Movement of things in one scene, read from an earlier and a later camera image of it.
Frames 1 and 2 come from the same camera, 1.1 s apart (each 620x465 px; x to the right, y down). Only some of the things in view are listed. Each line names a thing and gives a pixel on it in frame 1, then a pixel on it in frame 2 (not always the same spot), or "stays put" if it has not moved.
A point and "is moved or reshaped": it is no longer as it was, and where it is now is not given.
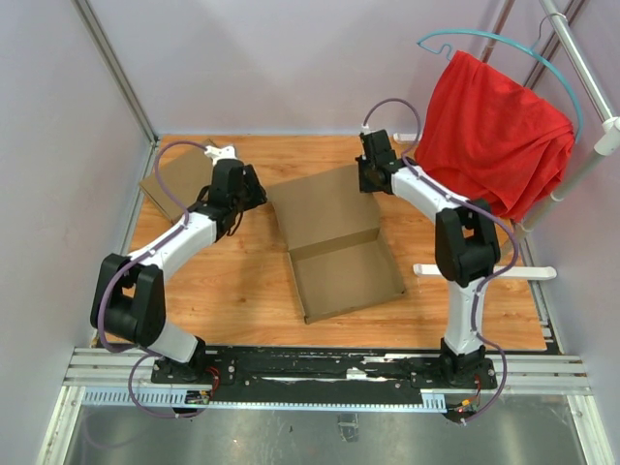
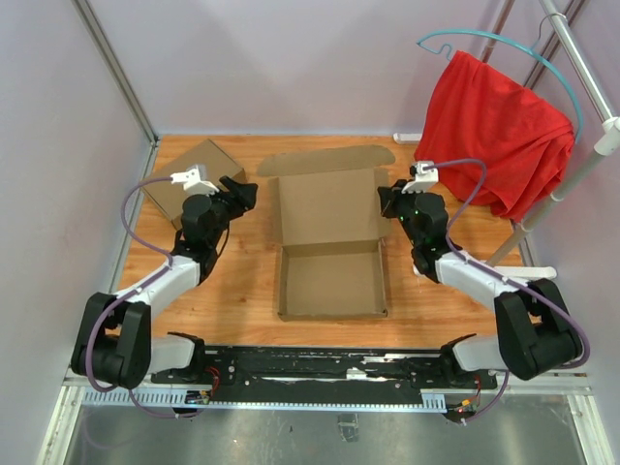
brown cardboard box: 340,260 is moved or reshaped
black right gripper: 363,185 -> 390,196
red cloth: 491,139 stays put
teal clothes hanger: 518,45 stays put
